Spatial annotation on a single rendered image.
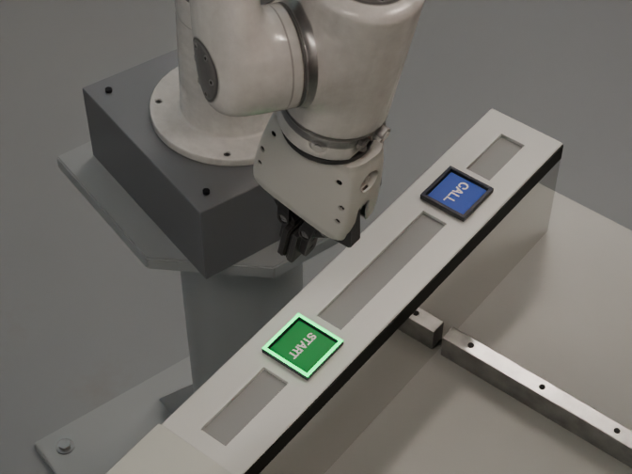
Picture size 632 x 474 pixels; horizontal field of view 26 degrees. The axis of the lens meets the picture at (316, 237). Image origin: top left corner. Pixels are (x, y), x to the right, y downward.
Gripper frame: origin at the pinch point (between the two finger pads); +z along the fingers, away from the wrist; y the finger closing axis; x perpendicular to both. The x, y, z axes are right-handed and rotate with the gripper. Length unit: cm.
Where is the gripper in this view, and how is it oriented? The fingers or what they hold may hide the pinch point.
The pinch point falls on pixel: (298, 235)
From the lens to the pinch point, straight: 119.3
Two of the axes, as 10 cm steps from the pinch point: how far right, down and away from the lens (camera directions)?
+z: -1.6, 5.7, 8.1
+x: -6.2, 5.8, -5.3
